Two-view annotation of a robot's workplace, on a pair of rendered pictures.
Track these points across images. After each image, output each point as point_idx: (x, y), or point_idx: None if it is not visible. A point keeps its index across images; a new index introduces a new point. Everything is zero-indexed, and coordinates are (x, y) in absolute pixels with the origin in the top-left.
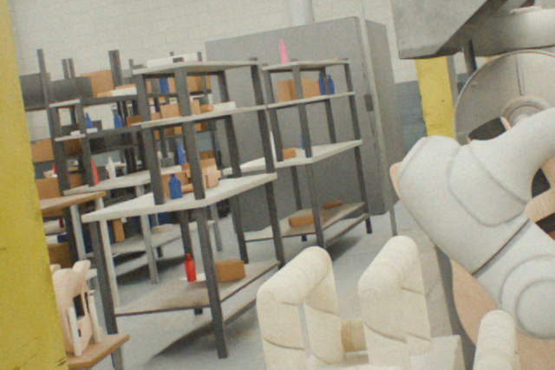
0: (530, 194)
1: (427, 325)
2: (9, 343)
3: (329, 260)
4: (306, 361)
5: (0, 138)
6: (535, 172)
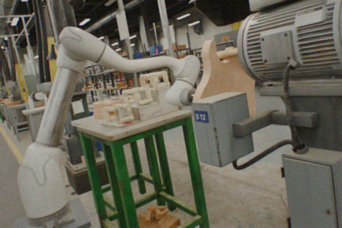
0: (175, 73)
1: (154, 85)
2: None
3: (162, 73)
4: (150, 82)
5: None
6: (172, 69)
